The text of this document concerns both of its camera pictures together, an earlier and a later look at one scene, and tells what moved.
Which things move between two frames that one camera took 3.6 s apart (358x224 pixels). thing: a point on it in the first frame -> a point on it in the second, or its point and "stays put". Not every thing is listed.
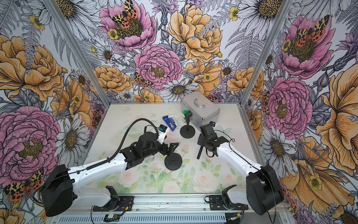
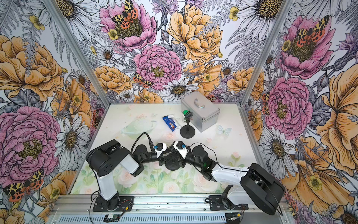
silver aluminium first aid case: [203, 110] stays put
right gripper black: [200, 140] -> [181, 159]
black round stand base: [187, 134] stays put
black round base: [173, 162] stays put
